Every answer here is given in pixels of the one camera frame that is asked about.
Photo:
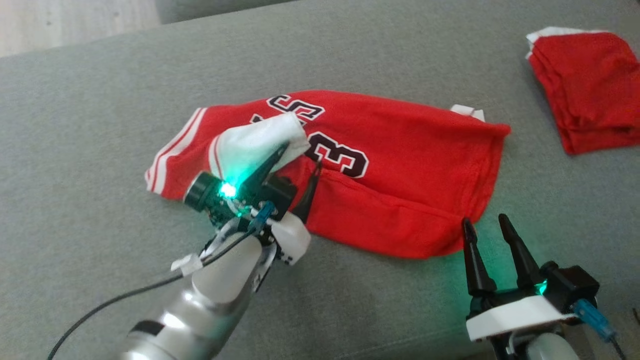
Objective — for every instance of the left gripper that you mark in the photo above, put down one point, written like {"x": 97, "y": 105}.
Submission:
{"x": 225, "y": 202}

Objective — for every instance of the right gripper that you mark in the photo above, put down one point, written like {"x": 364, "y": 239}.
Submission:
{"x": 515, "y": 315}

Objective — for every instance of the red white basketball jersey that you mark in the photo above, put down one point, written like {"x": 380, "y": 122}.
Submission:
{"x": 400, "y": 150}

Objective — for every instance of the red shorts with white stripe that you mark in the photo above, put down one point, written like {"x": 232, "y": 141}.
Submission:
{"x": 590, "y": 85}

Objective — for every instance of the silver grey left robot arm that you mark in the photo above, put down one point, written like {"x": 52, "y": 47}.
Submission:
{"x": 220, "y": 285}

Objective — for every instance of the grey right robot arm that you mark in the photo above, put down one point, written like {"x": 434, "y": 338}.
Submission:
{"x": 555, "y": 347}

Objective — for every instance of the small grey sofa cushion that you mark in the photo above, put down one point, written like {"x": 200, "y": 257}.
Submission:
{"x": 200, "y": 7}

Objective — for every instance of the large grey sofa seat cushion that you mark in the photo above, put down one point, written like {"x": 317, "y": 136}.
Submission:
{"x": 100, "y": 125}

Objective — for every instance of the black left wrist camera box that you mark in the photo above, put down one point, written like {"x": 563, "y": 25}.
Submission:
{"x": 277, "y": 195}

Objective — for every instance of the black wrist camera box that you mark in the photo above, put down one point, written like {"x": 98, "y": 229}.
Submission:
{"x": 277, "y": 195}
{"x": 570, "y": 285}

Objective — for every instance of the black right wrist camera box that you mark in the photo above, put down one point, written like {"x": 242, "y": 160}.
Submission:
{"x": 570, "y": 285}

